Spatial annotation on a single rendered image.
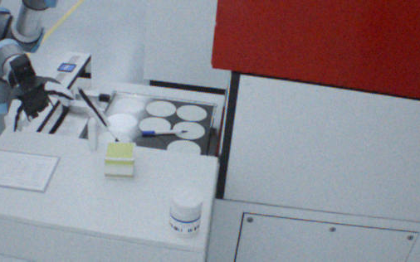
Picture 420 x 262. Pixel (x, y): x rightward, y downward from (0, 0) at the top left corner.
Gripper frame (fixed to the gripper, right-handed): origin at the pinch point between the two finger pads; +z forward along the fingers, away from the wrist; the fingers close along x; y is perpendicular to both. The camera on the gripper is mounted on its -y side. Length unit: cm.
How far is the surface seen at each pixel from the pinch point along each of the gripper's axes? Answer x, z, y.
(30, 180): 10.3, -4.8, 20.6
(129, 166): -12.8, 5.6, 22.7
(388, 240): -70, 45, 67
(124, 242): -1.9, 23.0, 24.7
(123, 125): -22, -26, 40
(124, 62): -86, -226, 173
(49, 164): 4.1, -8.8, 22.9
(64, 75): -15, -56, 35
